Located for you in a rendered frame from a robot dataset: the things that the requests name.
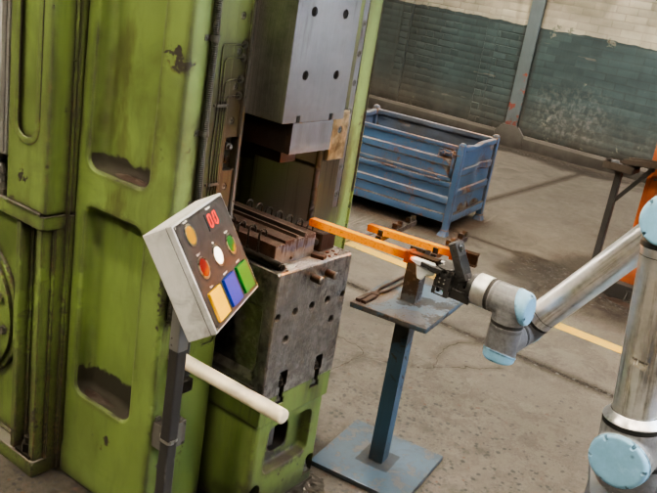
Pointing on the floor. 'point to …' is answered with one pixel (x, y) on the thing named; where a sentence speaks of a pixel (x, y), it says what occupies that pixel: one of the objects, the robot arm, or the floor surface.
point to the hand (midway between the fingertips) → (416, 255)
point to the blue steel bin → (424, 166)
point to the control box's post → (178, 345)
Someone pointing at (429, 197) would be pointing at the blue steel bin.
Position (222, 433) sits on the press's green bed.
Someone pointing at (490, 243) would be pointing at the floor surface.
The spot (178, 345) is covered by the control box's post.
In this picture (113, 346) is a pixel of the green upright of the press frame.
